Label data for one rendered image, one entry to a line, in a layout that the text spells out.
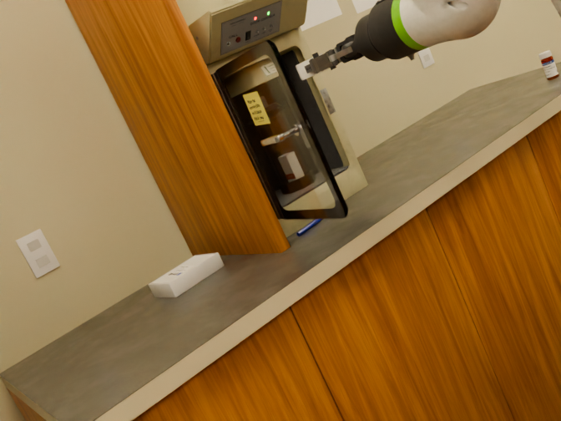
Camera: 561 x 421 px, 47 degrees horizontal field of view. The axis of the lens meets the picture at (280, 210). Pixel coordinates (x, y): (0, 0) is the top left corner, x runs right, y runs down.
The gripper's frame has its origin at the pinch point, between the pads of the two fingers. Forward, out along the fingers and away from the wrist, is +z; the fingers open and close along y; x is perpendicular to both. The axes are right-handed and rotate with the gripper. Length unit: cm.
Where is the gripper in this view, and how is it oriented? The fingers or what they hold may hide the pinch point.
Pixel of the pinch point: (311, 67)
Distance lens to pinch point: 120.0
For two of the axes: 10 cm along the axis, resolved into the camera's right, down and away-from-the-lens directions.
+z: -5.4, 0.8, 8.4
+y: -7.3, 4.5, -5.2
